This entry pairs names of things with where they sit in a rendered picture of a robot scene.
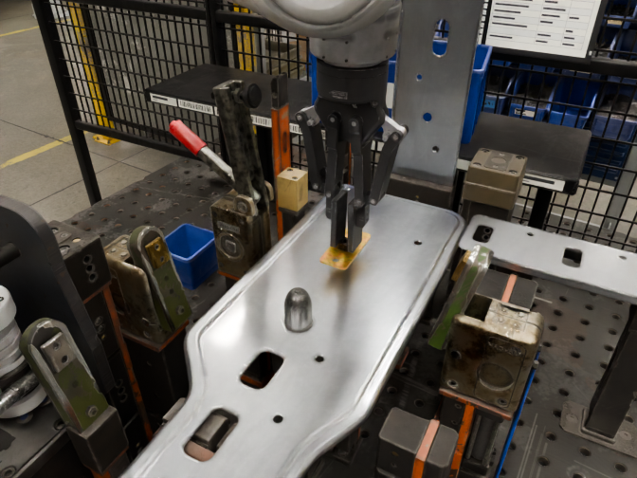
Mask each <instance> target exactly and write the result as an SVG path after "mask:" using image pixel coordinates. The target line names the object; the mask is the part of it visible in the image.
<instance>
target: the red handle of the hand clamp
mask: <svg viewBox="0 0 637 478"><path fill-rule="evenodd" d="M169 127H170V129H169V132H170V133H171V134H172V135H173V136H174V137H175V138H177V139H178V140H179V141H180V142H181V143H182V144H183V145H184V146H185V147H187V148H188V149H189V150H190V151H191V152H192V153H193V154H194V155H195V156H198V157H200V158H201V159H202V160H203V161H204V162H205V163H206V164H207V165H208V166H209V167H211V169H212V170H213V171H214V172H215V173H217V174H218V175H219V176H221V177H222V178H223V179H224V180H225V181H226V183H227V184H228V185H230V186H231V187H232V188H233V189H234V190H235V191H236V192H237V189H236V184H235V180H234V176H233V172H232V169H231V168H230V167H229V166H228V165H227V164H226V163H225V161H223V160H222V159H221V158H220V157H219V156H217V155H216V154H215V153H214V152H213V151H212V150H211V149H210V148H209V147H208V145H207V144H206V143H205V142H204V141H203V140H202V139H201V138H200V137H198V136H197V135H196V134H195V133H194V132H193V131H192V130H191V129H190V128H189V127H188V126H186V125H185V124H184V123H183V122H182V121H181V120H180V119H179V120H177V121H175V120H173V121H172V122H171V123H170V125H169ZM252 188H253V187H252ZM253 192H254V196H255V201H256V204H257V203H258V202H259V201H260V199H261V197H262V196H261V194H260V193H259V192H258V191H256V190H255V189H254V188H253Z"/></svg>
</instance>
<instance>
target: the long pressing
mask: <svg viewBox="0 0 637 478"><path fill-rule="evenodd" d="M325 213H326V196H325V195H324V196H323V197H322V198H321V199H320V201H319V202H318V203H317V204H316V205H315V206H314V207H313V208H312V209H311V210H310V211H309V212H308V213H307V214H305V215H304V216H303V218H302V219H301V220H300V221H299V222H298V223H297V224H296V225H295V226H294V227H293V228H292V229H291V230H290V231H289V232H288V233H286V234H285V236H284V237H283V238H282V239H281V240H280V241H278V242H277V243H276V244H275V245H274V246H273V247H272V248H271V249H270V250H269V251H268V252H267V253H266V254H265V255H264V256H263V257H262V258H261V259H260V260H259V261H258V262H257V263H256V264H255V265H254V266H253V267H252V268H251V269H250V270H249V271H248V272H247V273H246V274H245V275H244V276H243V277H242V278H241V279H240V280H239V281H238V282H237V283H236V284H235V285H234V286H233V287H232V288H231V289H230V290H228V291H227V292H226V293H225V294H224V295H223V296H222V297H221V298H220V299H219V300H218V301H217V302H216V303H215V304H214V305H213V306H212V307H211V308H210V309H209V310H208V311H207V312H206V313H205V314H204V315H203V316H202V317H201V318H200V319H199V320H198V321H197V322H196V323H195V324H194V325H193V326H192V327H191V328H190V329H189V331H188V332H187V334H186V336H185V338H184V343H183V347H184V355H185V361H186V367H187V374H188V381H189V392H188V395H187V398H186V400H185V401H184V403H183V404H182V406H181V407H180V408H179V409H178V410H177V412H176V413H175V414H174V415H173V416H172V417H171V418H170V420H169V421H168V422H167V423H166V424H165V425H164V426H163V428H162V429H161V430H160V431H159V432H158V433H157V434H156V435H155V437H154V438H153V439H152V440H151V441H150V442H149V443H148V445H147V446H146V447H145V448H144V449H143V450H142V451H141V452H140V454H139V455H138V456H137V457H136V458H135V459H134V460H133V462H132V463H131V464H130V465H129V466H128V467H127V468H126V469H125V471H124V472H123V473H122V474H121V475H120V476H119V477H118V478H304V476H305V474H306V473H307V471H308V470H309V469H310V468H311V466H312V465H313V464H314V463H315V462H316V461H317V460H318V459H319V458H320V457H321V456H322V455H323V454H324V453H325V452H327V451H328V450H330V449H331V448H333V447H334V446H335V445H337V444H338V443H339V442H341V441H342V440H343V439H345V438H346V437H347V436H349V435H350V434H352V433H353V432H355V431H356V430H357V429H359V428H360V427H361V426H362V425H363V424H364V423H365V422H366V420H367V419H368V418H369V416H370V414H371V413H372V411H373V408H374V406H375V404H376V402H377V400H378V398H379V397H380V396H381V394H382V392H383V390H384V388H385V386H386V384H387V382H388V380H389V379H390V377H391V374H392V372H393V370H394V368H395V366H396V364H397V362H398V361H399V359H400V358H401V356H402V354H403V352H404V350H405V348H406V346H407V344H408V343H409V341H410V338H411V336H412V334H413V332H414V330H415V328H416V326H417V325H418V323H419V321H420V320H421V318H422V316H423V314H424V312H425V310H426V308H427V307H428V304H429V302H430V300H431V298H432V296H433V294H434V292H435V290H436V289H437V287H438V285H439V283H440V282H441V280H442V278H443V276H444V274H445V273H446V270H447V268H448V266H449V264H450V262H451V260H452V258H453V256H454V255H455V253H456V251H457V249H458V247H459V246H458V244H459V241H460V240H461V238H462V236H463V234H464V231H465V229H466V227H467V223H466V221H465V220H464V218H463V217H462V216H460V215H459V214H458V213H456V212H455V211H450V210H447V209H443V208H439V207H435V206H431V205H428V204H424V203H420V202H416V201H412V200H408V199H405V198H401V197H397V196H393V195H389V194H385V196H384V197H383V198H382V199H381V200H380V202H379V203H378V204H377V205H376V206H373V205H371V204H370V212H369V221H368V223H367V224H366V225H365V227H364V228H363V229H362V231H363V232H366V233H369V234H370V235H371V239H370V240H369V241H368V243H367V244H366V245H365V247H364V248H363V249H362V250H361V251H360V252H359V253H358V255H357V256H356V257H355V259H354V260H353V261H352V263H351V264H350V265H349V266H348V268H347V269H339V268H336V267H331V266H327V265H325V264H322V263H321V262H320V261H319V258H320V257H321V256H322V255H323V254H324V252H325V251H326V250H327V249H328V248H329V247H330V239H331V219H328V218H327V217H326V214H325ZM415 242H421V243H422V244H421V245H416V244H414V243H415ZM294 287H301V288H304V289H305V290H306V291H307V292H308V293H309V295H310V298H311V301H312V321H313V324H312V326H311V327H310V328H309V329H308V330H306V331H304V332H292V331H290V330H288V329H287V328H286V327H285V325H284V300H285V296H286V294H287V293H288V291H289V290H290V289H292V288H294ZM264 352H268V353H271V354H274V355H276V356H279V357H281V358H282V359H283V364H282V366H281V367H280V369H279V370H278V371H277V373H276V374H275V375H274V376H273V377H272V378H271V380H270V381H269V382H268V384H267V385H266V386H265V387H264V388H262V389H254V388H251V387H249V386H247V385H245V384H244V383H242V382H241V377H242V375H243V374H244V373H245V371H246V370H247V369H248V368H249V366H250V365H251V364H252V363H253V361H254V360H255V359H256V358H257V357H258V356H259V355H260V354H261V353H264ZM316 357H323V361H322V362H317V361H316V360H315V358H316ZM216 410H224V411H226V412H228V413H230V414H233V415H235V416H236V417H237V418H238V423H237V425H236V426H235V428H234V429H233V430H232V432H231V433H230V434H229V436H228V437H227V439H226V440H225V441H224V443H223V444H222V445H221V447H220V448H219V449H218V451H217V452H216V453H214V455H213V456H212V457H211V458H210V459H209V460H208V461H204V462H200V461H198V460H196V459H194V458H192V457H190V456H188V455H187V454H186V453H185V452H184V448H185V446H186V444H187V443H188V442H189V440H190V439H191V438H192V436H193V435H194V434H195V433H196V432H197V430H198V429H199V428H200V427H201V425H202V424H203V423H204V422H205V421H206V419H207V418H208V417H209V416H210V414H211V413H212V412H214V411H216ZM276 415H281V416H282V418H283V420H282V422H281V423H275V422H274V421H273V417H274V416H276Z"/></svg>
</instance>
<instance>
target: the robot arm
mask: <svg viewBox="0 0 637 478"><path fill-rule="evenodd" d="M228 1H229V2H231V3H234V4H238V5H240V6H242V7H245V8H247V9H250V10H253V11H255V12H257V13H259V14H261V15H262V16H264V17H265V18H267V19H268V20H270V21H271V22H273V23H275V24H277V25H278V26H280V27H281V28H284V29H286V30H288V31H291V32H293V33H296V34H299V35H302V36H306V37H310V51H311V53H312V54H313V55H314V56H315V57H317V91H318V97H317V99H316V100H315V103H314V105H313V106H306V107H305V108H303V109H302V110H300V111H299V112H298V113H297V114H296V115H295V119H296V121H297V123H298V125H299V127H300V129H301V131H302V136H303V142H304V147H305V153H306V158H307V164H308V169H309V174H310V180H311V185H312V188H313V190H315V191H321V192H323V193H324V195H325V196H326V213H325V214H326V217H327V218H328V219H331V239H330V247H333V248H336V247H337V243H338V241H339V240H340V239H341V238H342V237H343V236H344V237H345V230H346V213H347V196H348V191H345V190H342V191H341V192H339V191H340V190H341V189H342V188H343V187H344V185H343V186H342V178H343V169H344V160H345V151H346V142H347V141H348V142H350V143H351V153H352V154H353V162H354V191H355V198H354V199H353V200H352V201H351V202H350V203H349V204H348V237H347V251H349V252H351V253H353V252H354V251H355V250H356V248H357V247H358V246H359V245H360V243H361V242H362V229H363V228H364V227H365V225H366V224H367V223H368V221H369V212H370V204H371V205H373V206H376V205H377V204H378V203H379V202H380V200H381V199H382V198H383V197H384V196H385V194H386V191H387V188H388V185H389V181H390V178H391V171H392V168H393V164H394V161H395V158H396V154H397V151H398V147H399V144H400V142H401V141H402V140H403V138H404V137H405V136H406V134H407V133H408V132H409V127H408V126H407V125H406V124H401V125H398V124H397V123H396V122H395V121H393V120H392V119H391V118H389V109H388V107H387V104H386V95H387V85H388V73H389V58H391V57H392V56H393V55H394V54H395V52H396V50H397V40H398V29H399V17H400V10H401V7H402V3H401V0H228ZM320 120H321V122H322V124H323V125H324V127H325V129H326V130H327V132H328V133H327V147H328V156H327V164H326V157H325V152H324V145H323V139H322V133H321V128H320V124H319V121H320ZM380 127H382V128H383V130H384V133H383V140H384V141H386V142H385V143H384V145H383V147H382V150H381V153H380V157H379V160H378V164H377V168H376V172H375V175H374V179H373V185H372V163H371V147H372V144H373V135H374V134H375V133H376V132H377V131H378V130H379V129H380Z"/></svg>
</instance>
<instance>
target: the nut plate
mask: <svg viewBox="0 0 637 478"><path fill-rule="evenodd" d="M347 237H348V229H346V230H345V237H344V236H343V237H342V238H341V239H340V240H339V241H338V243H337V247H336V248H333V247H329V248H328V249H327V250H326V251H325V252H324V254H323V255H322V256H321V257H320V258H319V261H320V262H321V263H322V264H325V265H327V266H331V267H336V268H339V269H347V268H348V266H349V265H350V264H351V263H352V261H353V260H354V259H355V257H356V256H357V255H358V253H359V252H360V251H361V250H362V249H363V248H364V247H365V245H366V244H367V243H368V241H369V240H370V239H371V235H370V234H369V233H366V232H363V231H362V242H361V243H360V245H359V246H358V247H357V248H356V250H355V251H354V252H353V253H351V252H349V251H347ZM333 259H338V260H339V261H338V262H334V261H332V260H333Z"/></svg>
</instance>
